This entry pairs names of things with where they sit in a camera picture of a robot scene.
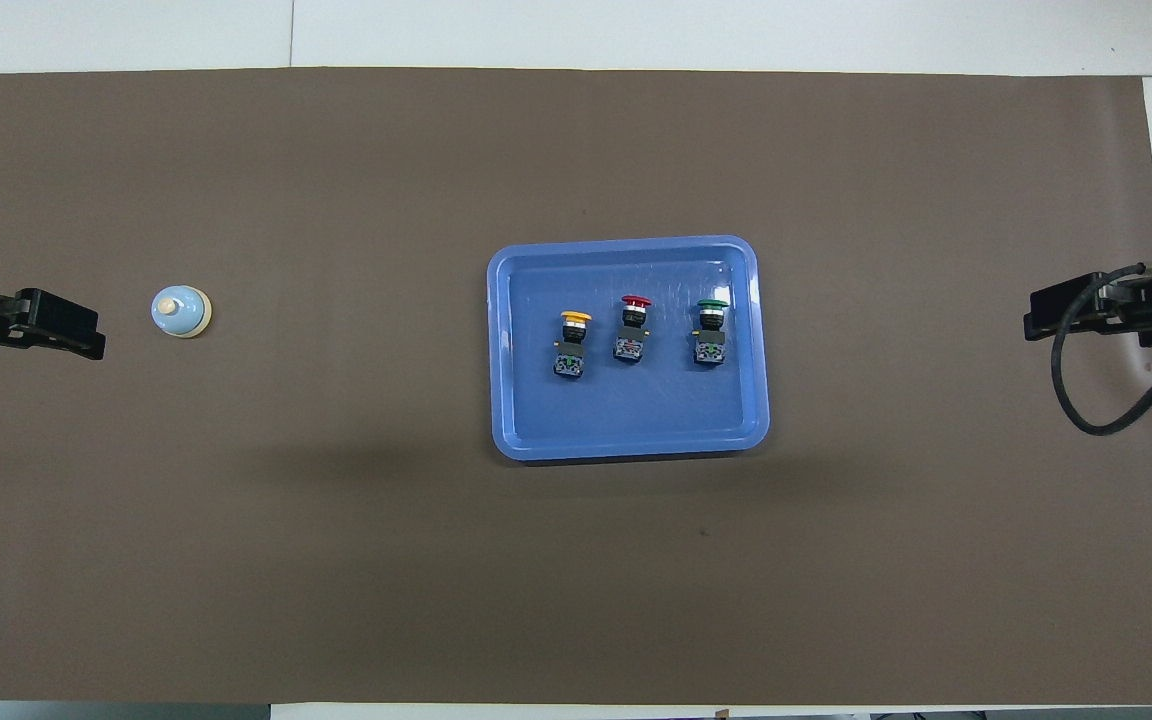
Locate light blue desk bell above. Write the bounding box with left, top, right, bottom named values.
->
left=151, top=285, right=214, bottom=339

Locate green push button switch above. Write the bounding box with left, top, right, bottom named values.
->
left=692, top=298, right=732, bottom=368

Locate red push button switch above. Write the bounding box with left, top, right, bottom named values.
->
left=612, top=294, right=655, bottom=367

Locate yellow push button switch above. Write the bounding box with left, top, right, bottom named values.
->
left=552, top=309, right=594, bottom=382

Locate blue plastic tray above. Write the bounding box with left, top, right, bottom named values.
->
left=486, top=235, right=771, bottom=462

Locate brown table mat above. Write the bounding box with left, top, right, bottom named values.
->
left=0, top=66, right=1152, bottom=707

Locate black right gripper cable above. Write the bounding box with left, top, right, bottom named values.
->
left=1050, top=262, right=1152, bottom=436

